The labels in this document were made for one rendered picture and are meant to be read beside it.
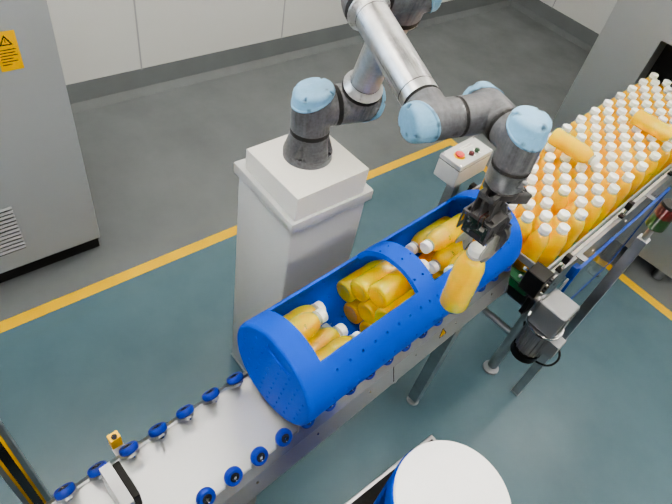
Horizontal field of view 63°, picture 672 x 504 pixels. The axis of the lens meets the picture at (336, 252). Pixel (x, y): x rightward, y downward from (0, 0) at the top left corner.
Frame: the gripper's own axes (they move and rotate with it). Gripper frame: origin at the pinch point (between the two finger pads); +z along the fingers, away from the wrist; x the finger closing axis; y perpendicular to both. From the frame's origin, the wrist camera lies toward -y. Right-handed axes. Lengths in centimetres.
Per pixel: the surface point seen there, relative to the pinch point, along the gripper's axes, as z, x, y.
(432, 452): 41, 19, 21
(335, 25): 123, -280, -240
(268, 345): 24, -21, 41
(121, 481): 35, -19, 80
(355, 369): 29.1, -5.2, 26.6
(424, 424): 145, -3, -40
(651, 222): 28, 18, -88
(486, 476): 42, 31, 16
